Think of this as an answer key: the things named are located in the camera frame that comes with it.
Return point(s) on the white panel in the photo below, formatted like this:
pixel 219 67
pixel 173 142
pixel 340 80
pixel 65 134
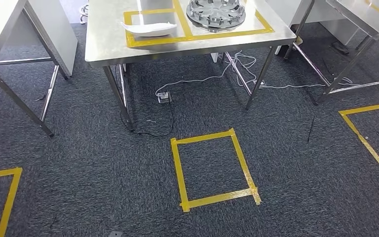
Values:
pixel 284 9

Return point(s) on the grey floor socket box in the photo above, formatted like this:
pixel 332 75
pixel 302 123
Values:
pixel 164 97

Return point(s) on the white curved plastic part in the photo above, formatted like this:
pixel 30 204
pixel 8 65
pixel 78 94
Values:
pixel 150 29

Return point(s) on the grey metal floor plate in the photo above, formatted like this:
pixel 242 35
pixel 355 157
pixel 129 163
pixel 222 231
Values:
pixel 115 234

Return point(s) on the black round stool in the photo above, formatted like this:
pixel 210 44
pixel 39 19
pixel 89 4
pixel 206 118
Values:
pixel 84 9

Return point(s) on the small brown object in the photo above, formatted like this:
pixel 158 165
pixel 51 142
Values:
pixel 298 40

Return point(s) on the white power adapter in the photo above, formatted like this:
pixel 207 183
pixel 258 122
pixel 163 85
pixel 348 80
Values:
pixel 260 83

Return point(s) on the large yellow tape square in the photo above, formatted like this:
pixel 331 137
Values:
pixel 228 33

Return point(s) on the small white thread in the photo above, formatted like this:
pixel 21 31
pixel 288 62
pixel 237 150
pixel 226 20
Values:
pixel 150 121

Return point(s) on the small yellow tape square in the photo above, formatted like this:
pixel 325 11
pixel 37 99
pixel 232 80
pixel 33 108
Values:
pixel 153 42

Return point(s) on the grey plastic wheel hubcap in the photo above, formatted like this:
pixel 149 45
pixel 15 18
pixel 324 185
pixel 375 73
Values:
pixel 215 13

